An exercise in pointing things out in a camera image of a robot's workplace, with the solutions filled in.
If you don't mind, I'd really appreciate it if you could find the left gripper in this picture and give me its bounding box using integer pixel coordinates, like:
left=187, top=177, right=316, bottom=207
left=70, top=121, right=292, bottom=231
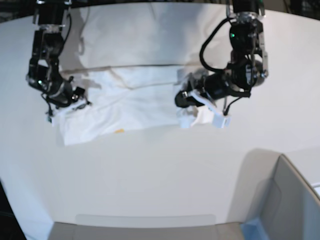
left=174, top=71, right=251, bottom=108

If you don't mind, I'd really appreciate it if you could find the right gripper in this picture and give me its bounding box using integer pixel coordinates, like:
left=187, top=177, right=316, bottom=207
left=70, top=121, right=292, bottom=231
left=41, top=76, right=92, bottom=118

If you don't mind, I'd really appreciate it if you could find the white printed t-shirt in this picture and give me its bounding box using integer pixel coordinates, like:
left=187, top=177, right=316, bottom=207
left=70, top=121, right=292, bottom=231
left=53, top=65, right=226, bottom=147

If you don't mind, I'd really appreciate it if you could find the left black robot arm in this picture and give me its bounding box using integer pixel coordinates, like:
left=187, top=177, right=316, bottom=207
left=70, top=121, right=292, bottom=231
left=174, top=0, right=269, bottom=117

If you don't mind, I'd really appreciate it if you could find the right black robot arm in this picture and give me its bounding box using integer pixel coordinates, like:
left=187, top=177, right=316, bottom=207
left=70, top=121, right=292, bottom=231
left=26, top=0, right=91, bottom=121

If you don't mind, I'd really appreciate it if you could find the grey cardboard box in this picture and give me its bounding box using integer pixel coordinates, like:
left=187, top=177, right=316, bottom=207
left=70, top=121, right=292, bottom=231
left=49, top=152, right=320, bottom=240

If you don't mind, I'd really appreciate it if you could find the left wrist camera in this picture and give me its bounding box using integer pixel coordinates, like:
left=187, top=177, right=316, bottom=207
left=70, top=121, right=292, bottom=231
left=212, top=114, right=231, bottom=129

